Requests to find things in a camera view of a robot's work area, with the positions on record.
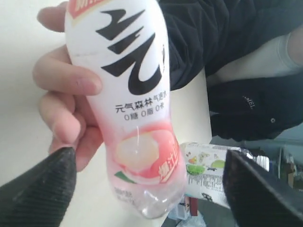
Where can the floral label clear bottle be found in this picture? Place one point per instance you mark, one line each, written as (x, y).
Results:
(205, 165)

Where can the black sleeved forearm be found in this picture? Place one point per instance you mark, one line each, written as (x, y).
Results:
(206, 34)

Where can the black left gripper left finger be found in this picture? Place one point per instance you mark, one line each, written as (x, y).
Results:
(40, 196)

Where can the pink peach soda bottle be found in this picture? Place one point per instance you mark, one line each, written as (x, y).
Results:
(125, 42)

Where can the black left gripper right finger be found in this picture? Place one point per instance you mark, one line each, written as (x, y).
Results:
(256, 197)

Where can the person's open hand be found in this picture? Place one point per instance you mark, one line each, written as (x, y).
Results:
(64, 108)

